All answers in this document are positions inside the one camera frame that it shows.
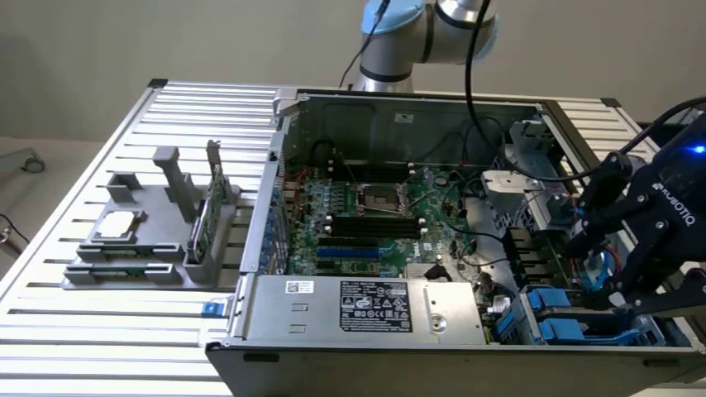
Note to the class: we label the silver chipset heat sink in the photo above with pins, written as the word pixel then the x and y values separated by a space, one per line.
pixel 417 272

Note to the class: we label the blue expansion slot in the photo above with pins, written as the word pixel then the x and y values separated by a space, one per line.
pixel 347 252

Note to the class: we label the black expansion slot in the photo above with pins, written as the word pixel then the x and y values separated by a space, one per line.
pixel 347 242

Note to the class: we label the silver CPU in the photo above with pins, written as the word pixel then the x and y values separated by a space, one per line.
pixel 119 223

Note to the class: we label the CPU socket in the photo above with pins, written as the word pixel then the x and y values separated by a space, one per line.
pixel 381 200

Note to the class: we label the silver disk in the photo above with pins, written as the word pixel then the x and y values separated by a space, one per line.
pixel 198 231

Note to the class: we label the black RAM slot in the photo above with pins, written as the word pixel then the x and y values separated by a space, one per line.
pixel 375 224
pixel 375 219
pixel 375 230
pixel 375 235

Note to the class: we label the green motherboard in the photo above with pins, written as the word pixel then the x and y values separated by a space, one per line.
pixel 441 231

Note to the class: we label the silver metal drive cage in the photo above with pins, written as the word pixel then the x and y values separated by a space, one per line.
pixel 513 190

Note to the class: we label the black table corner cap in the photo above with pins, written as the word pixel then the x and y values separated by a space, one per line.
pixel 611 102
pixel 158 82

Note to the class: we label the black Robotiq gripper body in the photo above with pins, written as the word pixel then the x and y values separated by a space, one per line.
pixel 670 194

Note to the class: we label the open black PC case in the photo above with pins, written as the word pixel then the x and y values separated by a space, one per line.
pixel 386 372

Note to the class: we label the green RAM stick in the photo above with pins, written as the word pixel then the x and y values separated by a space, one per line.
pixel 124 250

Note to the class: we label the caster wheel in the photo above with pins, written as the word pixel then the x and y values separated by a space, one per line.
pixel 34 162

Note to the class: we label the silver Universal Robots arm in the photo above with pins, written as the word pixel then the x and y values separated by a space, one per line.
pixel 397 45

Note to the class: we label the silver power supply unit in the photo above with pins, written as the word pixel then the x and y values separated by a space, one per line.
pixel 308 314

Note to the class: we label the blue case latch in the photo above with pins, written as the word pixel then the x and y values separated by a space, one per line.
pixel 211 311

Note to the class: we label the green graphics card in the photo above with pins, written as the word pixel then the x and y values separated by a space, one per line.
pixel 220 194

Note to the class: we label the grey parts rack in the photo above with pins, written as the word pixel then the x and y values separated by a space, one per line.
pixel 166 231

